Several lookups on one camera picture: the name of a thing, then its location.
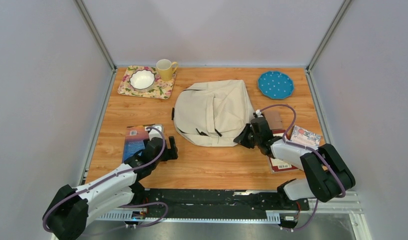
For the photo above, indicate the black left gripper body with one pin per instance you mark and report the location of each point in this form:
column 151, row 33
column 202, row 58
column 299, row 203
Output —
column 167, row 154

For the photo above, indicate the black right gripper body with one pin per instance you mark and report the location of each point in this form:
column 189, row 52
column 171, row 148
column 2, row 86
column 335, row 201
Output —
column 257, row 139

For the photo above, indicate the blue sunset cover book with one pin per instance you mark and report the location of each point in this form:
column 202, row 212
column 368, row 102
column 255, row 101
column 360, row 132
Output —
column 136, row 138

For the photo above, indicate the cream canvas backpack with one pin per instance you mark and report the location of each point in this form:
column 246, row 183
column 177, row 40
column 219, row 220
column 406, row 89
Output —
column 213, row 114

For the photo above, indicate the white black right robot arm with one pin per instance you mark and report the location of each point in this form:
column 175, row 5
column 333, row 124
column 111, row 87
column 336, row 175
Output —
column 326, row 174

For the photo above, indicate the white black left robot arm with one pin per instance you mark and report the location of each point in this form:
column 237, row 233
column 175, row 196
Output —
column 72, row 209

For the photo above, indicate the brown small notebook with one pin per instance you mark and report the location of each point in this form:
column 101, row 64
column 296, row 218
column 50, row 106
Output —
column 274, row 119

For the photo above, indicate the red cover book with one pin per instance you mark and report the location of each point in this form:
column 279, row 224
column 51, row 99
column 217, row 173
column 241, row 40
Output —
column 276, row 165

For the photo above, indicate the floral cover notebook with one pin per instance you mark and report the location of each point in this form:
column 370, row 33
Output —
column 305, row 137

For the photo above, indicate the floral square tray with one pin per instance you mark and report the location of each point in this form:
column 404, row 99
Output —
column 161, row 89

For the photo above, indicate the blue polka dot plate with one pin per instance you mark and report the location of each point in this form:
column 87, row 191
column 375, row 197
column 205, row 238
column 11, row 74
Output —
column 275, row 85

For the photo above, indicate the white scalloped bowl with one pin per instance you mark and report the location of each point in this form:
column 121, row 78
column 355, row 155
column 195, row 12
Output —
column 142, row 80

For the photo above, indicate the yellow ceramic mug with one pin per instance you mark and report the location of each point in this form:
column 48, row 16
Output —
column 166, row 69

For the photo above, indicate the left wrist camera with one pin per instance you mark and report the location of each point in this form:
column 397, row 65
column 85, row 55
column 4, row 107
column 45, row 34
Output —
column 155, row 131

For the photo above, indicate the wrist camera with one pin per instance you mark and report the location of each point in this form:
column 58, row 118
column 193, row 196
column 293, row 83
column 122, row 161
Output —
column 257, row 114
column 155, row 131

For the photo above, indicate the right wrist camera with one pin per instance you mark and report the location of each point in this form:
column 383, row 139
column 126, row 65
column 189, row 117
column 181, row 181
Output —
column 257, row 114

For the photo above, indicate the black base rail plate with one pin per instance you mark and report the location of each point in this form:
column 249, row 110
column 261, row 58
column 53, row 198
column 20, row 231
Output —
column 215, row 204

